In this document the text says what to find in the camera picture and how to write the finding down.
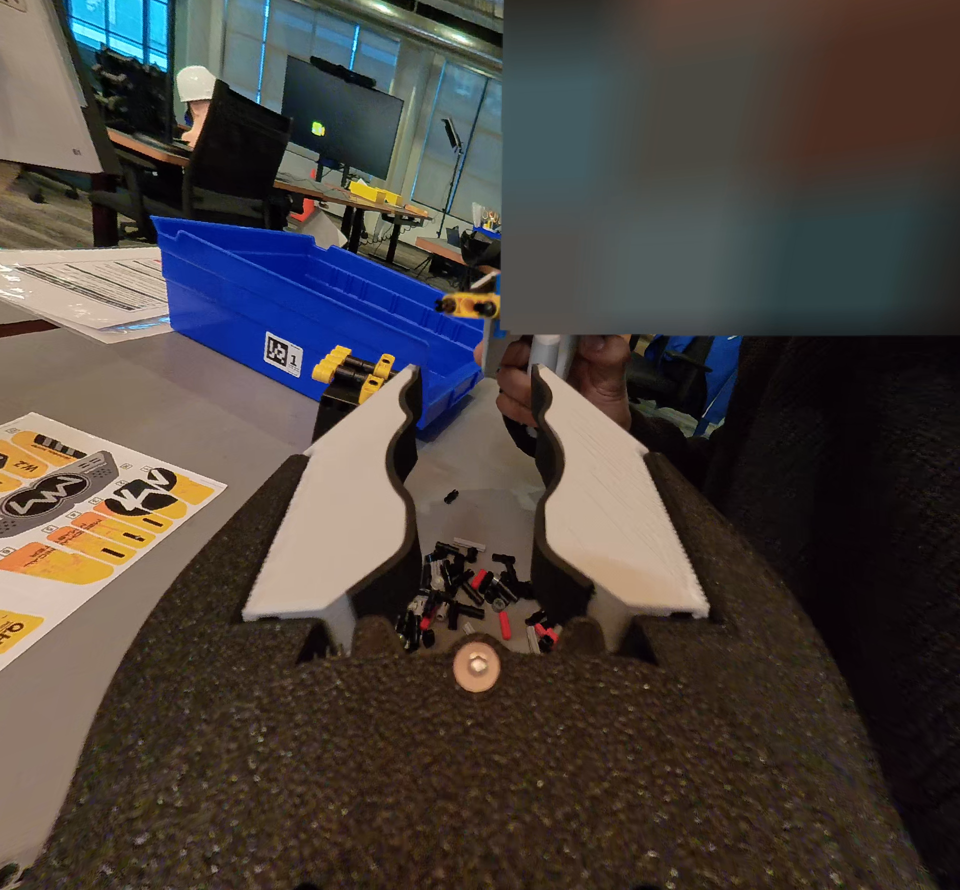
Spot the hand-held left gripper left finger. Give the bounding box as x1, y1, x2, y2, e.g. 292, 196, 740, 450
241, 365, 423, 655

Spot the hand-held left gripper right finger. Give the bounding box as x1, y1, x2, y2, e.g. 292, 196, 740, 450
528, 365, 711, 651

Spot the yellow brick assembly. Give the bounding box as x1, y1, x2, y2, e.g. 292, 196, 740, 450
435, 290, 502, 320

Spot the black block with yellow beams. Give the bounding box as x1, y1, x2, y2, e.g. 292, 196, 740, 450
311, 344, 399, 450

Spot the pile of black red pins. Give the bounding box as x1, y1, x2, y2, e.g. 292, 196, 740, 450
395, 537, 565, 656

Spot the person's right hand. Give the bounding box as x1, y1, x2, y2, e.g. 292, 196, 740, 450
495, 335, 635, 449

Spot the blue striped jacket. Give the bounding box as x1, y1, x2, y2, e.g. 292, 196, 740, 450
643, 335, 745, 439

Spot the black light stand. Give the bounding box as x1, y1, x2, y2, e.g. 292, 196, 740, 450
437, 117, 468, 240

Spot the yellow storage box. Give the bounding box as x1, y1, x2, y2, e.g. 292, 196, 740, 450
348, 179, 411, 208

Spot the yellow sticker sheet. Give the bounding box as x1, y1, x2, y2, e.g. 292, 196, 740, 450
0, 412, 228, 675

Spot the blue storage bin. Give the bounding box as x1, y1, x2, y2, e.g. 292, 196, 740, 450
150, 215, 487, 432

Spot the white paper sheet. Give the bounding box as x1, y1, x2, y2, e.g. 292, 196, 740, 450
0, 246, 176, 344

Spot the black webcam bar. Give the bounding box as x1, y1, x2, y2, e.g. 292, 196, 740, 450
309, 55, 377, 89

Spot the black office chair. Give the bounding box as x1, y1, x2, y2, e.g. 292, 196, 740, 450
182, 78, 294, 233

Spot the instruction booklet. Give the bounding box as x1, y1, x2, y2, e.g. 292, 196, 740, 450
0, 0, 105, 175

